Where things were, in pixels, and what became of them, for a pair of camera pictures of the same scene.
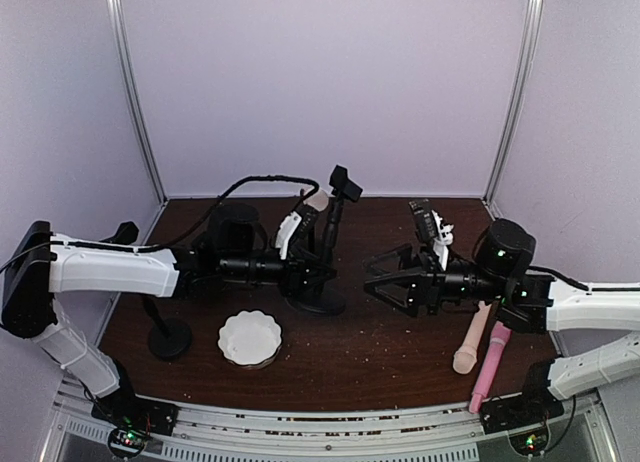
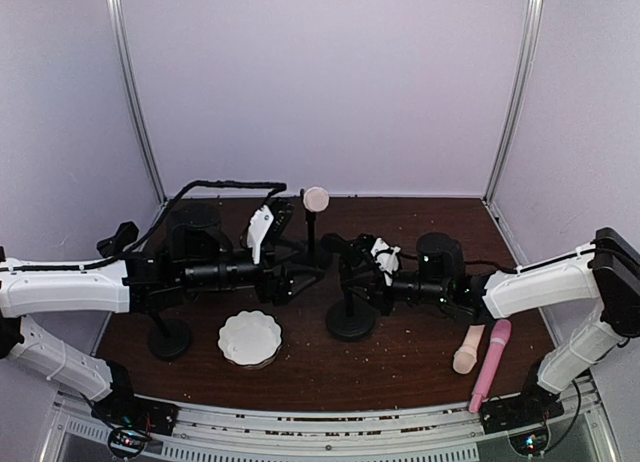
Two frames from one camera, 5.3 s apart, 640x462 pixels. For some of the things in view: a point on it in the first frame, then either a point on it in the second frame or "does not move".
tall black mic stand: x=341 y=187 to x=350 y=319
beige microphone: x=464 y=359 does not move
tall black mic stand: x=168 y=338 does not move
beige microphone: x=318 y=200 does not move
